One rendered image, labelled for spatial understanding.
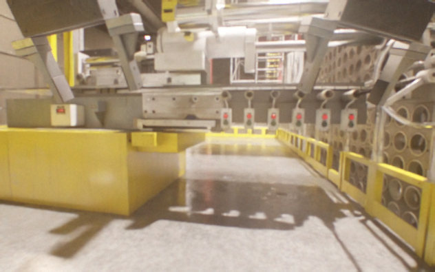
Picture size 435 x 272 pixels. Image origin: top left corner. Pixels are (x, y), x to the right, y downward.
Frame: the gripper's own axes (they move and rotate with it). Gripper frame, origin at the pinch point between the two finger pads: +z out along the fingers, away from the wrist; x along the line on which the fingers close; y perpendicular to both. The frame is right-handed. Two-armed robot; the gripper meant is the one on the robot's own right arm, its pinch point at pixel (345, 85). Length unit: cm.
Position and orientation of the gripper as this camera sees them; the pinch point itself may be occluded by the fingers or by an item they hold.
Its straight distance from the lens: 40.5
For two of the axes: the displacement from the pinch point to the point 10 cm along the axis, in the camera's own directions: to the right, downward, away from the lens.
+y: 0.6, 4.7, -8.8
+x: 9.8, 1.3, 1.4
